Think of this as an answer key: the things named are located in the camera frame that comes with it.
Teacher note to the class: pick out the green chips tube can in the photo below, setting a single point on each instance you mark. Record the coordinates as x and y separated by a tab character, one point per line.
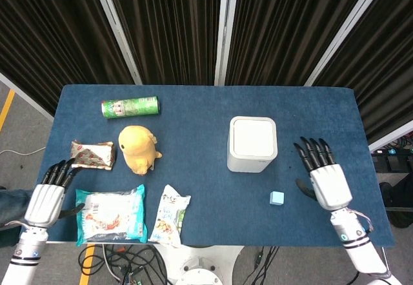
130	107

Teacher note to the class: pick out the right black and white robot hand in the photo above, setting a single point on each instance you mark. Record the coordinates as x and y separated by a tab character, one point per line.
330	185

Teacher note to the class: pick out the black bag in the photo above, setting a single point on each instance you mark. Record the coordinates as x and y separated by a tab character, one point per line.
398	201

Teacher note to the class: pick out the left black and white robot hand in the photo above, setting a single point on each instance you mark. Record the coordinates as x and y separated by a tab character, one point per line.
43	201

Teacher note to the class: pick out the yellow plush duck toy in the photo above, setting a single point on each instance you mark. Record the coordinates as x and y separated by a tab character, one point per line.
137	146

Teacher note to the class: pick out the white square bin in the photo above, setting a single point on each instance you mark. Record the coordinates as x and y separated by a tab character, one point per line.
253	140

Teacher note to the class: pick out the yellow floor tape strip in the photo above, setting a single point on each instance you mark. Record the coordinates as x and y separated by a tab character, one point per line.
87	275
7	109

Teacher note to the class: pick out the white frame post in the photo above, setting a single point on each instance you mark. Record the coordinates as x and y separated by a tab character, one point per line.
348	30
392	139
226	30
26	96
117	30

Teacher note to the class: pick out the black pleated curtain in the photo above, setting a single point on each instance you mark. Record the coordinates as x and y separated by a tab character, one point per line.
171	27
284	27
387	65
51	33

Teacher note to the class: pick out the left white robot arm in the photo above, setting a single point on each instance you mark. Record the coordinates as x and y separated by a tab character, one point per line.
26	252

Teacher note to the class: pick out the white nut snack bag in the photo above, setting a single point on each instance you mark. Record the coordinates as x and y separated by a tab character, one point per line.
169	214

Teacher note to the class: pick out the crumpled red white wrapper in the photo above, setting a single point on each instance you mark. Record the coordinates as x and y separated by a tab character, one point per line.
93	156

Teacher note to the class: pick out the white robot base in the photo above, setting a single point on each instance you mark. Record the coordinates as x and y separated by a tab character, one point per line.
200	262

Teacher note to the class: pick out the black power strip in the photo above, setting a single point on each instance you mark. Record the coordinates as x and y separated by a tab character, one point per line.
392	161

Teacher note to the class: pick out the large blue white snack packet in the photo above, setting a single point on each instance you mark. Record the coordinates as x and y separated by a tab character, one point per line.
109	214

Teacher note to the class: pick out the blue jeans leg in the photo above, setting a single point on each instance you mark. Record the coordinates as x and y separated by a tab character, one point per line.
13	206

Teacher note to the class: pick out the small light blue cube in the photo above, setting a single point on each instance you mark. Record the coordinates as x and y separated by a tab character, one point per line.
277	198

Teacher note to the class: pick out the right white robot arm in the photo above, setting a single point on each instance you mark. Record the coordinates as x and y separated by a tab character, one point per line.
351	233

